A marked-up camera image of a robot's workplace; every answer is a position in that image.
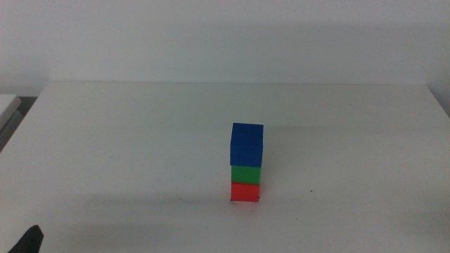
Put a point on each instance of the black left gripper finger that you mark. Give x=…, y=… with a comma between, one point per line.
x=30, y=242

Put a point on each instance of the red cube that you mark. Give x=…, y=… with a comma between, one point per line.
x=245, y=192

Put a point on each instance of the green cube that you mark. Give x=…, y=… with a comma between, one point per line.
x=246, y=174

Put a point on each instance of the blue cube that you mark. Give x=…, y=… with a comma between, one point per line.
x=246, y=145

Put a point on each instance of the white flat panel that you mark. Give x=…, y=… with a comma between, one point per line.
x=7, y=105

